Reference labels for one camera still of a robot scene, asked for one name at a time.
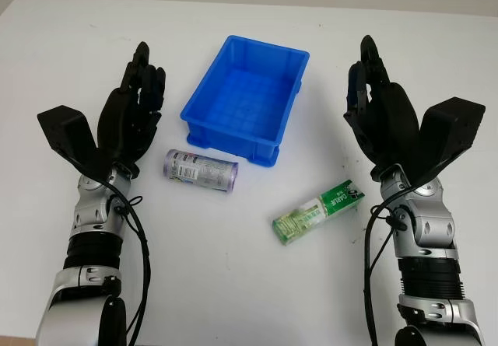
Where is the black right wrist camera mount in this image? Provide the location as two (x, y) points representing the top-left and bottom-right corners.
(408, 96), (486, 187)

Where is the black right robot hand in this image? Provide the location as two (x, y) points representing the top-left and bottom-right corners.
(342, 34), (423, 182)

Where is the green white drink carton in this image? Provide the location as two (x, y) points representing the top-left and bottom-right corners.
(272, 180), (366, 247)

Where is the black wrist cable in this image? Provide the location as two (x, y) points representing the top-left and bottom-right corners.
(361, 184), (414, 346)
(99, 178), (153, 346)

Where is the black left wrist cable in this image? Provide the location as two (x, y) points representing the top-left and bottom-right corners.
(99, 178), (153, 346)

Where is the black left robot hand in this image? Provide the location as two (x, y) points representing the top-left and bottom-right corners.
(96, 41), (167, 178)

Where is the purple drink can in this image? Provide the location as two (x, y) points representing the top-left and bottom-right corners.
(162, 149), (239, 194)

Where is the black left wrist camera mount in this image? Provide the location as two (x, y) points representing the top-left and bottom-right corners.
(37, 105), (114, 179)

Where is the blue plastic tray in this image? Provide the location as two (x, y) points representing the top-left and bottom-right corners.
(180, 34), (310, 167)

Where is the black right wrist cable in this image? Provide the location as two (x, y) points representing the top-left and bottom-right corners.
(361, 184), (414, 346)

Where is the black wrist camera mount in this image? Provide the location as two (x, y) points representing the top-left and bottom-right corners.
(37, 105), (114, 179)
(408, 96), (486, 187)

